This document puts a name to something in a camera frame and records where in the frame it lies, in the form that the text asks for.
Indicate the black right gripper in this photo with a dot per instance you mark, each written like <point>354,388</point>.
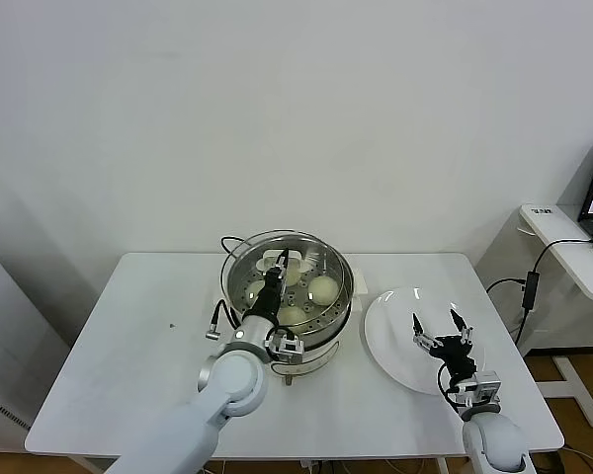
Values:
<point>454,355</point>

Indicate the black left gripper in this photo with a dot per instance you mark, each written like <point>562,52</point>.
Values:
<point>267,303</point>

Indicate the glass pot lid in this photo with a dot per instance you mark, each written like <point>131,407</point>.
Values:
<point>299,261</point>

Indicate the white steamed baozi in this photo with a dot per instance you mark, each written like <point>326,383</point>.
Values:
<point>251,294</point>
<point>323,290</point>
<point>292,317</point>
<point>292,276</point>

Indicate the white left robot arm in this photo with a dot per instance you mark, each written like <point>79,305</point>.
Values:
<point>227,380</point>

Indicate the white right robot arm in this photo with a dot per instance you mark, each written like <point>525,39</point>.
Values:
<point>494,442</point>

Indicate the steel steamer basket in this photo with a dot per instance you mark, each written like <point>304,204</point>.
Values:
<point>333,308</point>

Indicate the white round plate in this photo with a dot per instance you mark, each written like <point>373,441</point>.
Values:
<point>390,336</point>

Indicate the black power adapter brick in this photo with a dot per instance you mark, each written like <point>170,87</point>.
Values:
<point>530,291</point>

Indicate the cream electric cooker base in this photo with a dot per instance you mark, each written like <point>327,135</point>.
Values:
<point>321,355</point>

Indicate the white side desk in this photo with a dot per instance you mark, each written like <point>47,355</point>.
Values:
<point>548,222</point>

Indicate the white cabinet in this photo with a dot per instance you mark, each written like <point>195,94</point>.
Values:
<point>10,345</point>

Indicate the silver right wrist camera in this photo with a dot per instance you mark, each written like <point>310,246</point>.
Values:
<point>484,390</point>

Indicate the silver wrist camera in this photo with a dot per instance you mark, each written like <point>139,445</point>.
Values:
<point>484,390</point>
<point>286,348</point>

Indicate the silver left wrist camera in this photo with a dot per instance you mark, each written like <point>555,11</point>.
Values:
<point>286,348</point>

